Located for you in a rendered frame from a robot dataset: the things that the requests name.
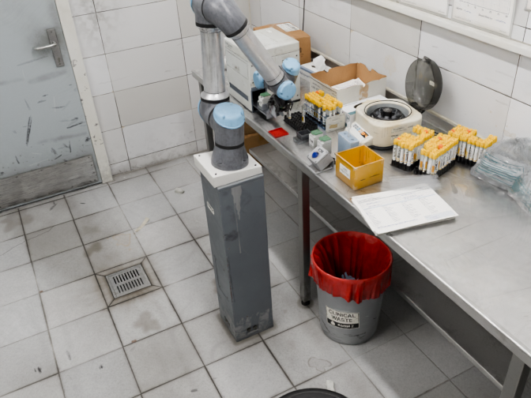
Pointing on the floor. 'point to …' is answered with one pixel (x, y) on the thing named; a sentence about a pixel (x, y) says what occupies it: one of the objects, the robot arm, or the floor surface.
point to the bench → (425, 245)
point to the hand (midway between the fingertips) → (273, 112)
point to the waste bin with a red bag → (345, 304)
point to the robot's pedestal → (240, 253)
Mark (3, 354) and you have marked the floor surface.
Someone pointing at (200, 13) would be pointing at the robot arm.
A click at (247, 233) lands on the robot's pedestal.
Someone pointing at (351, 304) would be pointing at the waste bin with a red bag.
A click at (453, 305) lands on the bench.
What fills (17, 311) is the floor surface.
